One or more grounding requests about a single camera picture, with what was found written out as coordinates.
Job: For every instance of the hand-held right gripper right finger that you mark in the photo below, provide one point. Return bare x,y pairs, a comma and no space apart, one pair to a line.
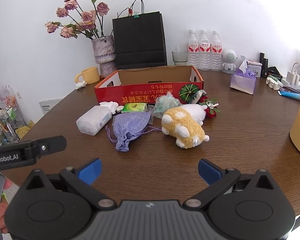
208,171

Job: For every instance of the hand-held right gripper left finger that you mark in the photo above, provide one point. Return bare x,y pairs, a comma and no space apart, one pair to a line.
91,171

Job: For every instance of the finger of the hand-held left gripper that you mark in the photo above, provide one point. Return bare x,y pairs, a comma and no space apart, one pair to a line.
52,145

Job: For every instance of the translucent plastic container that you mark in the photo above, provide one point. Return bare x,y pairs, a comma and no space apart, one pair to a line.
92,121

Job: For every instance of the yellow and white plush toy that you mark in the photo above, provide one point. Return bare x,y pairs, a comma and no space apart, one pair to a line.
182,127

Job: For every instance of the red fabric flower ornament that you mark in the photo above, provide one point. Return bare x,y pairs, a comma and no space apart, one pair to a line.
211,112

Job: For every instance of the red cardboard box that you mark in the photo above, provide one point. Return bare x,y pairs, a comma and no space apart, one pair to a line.
140,96

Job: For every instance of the person's left hand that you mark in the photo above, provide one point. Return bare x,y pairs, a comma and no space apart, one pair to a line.
1,210

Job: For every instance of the yellow plastic bag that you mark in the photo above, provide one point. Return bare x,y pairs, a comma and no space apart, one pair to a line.
23,130

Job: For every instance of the crumpled white tissue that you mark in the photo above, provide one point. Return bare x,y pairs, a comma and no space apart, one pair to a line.
80,85
110,105

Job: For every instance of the small white cap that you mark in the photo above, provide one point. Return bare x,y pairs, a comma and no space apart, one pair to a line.
119,109

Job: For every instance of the green tissue packet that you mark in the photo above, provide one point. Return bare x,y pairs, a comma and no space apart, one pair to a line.
133,108

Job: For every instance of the yellow mug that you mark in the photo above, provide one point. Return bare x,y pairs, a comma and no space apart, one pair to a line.
90,75

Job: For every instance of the purple tissue pack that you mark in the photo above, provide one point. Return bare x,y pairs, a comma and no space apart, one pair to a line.
242,82

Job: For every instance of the mottled purple ceramic vase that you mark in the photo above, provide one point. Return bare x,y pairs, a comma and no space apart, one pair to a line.
103,50

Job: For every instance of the white toothed clip holder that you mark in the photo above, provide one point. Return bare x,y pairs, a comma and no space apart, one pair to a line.
273,82

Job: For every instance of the blue tube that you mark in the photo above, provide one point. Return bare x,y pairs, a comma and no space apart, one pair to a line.
290,95

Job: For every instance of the printed tin box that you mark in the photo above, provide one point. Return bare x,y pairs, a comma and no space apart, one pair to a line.
255,68

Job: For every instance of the clear drinking glass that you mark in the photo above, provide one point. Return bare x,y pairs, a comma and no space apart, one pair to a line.
180,58

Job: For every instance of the white robot-shaped speaker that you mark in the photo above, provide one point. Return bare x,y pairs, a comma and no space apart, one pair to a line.
229,56

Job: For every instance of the red label water bottle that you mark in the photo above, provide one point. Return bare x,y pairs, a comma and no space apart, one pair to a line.
193,50
216,52
204,51

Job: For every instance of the black upright boxes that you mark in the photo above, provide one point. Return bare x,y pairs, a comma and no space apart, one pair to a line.
264,65

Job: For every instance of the white power strip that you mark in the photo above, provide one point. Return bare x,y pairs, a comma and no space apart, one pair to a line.
298,85

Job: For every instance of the white plug charger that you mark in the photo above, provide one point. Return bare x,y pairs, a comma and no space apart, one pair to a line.
293,78

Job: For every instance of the bunch of dried pink roses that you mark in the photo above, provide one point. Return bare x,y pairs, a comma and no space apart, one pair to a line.
87,17

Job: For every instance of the black paper bag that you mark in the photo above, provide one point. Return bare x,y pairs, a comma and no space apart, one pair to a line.
140,37

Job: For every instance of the thin twig with red bud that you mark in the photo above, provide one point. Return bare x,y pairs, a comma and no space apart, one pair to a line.
130,11

